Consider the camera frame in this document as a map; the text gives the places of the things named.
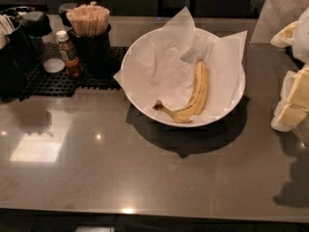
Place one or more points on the small brown sauce bottle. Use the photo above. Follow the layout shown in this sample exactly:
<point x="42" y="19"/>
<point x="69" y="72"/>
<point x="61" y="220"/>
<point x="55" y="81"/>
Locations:
<point x="69" y="54"/>

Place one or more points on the white paper liner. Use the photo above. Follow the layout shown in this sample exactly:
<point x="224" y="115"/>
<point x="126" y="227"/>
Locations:
<point x="167" y="65"/>

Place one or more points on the glass shaker with black lid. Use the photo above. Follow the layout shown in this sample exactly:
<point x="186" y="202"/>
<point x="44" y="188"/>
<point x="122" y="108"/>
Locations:
<point x="37" y="27"/>

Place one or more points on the black container at left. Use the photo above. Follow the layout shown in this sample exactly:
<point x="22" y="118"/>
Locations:
<point x="17" y="55"/>

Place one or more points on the dark lidded jar behind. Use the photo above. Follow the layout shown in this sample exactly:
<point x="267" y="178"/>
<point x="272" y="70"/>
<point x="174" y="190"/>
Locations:
<point x="63" y="10"/>

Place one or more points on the bundle of wooden chopsticks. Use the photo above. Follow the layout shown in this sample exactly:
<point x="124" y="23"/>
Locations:
<point x="89" y="20"/>

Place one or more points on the yellow banana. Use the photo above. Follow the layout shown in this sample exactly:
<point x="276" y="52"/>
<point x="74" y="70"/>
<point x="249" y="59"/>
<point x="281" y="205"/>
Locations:
<point x="197" y="100"/>

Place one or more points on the black chopstick holder cup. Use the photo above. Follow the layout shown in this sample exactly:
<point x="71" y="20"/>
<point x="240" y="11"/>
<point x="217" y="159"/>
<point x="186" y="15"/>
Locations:
<point x="94" y="52"/>

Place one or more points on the white bowl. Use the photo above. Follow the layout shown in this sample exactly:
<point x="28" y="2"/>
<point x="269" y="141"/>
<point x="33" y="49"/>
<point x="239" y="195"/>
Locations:
<point x="141" y="94"/>

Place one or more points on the black grid mat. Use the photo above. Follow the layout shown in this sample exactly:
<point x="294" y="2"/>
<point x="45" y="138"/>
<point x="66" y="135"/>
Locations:
<point x="41" y="83"/>

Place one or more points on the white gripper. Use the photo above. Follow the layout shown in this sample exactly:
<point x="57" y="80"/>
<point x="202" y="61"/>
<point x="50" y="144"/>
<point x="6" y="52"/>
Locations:
<point x="302" y="41"/>

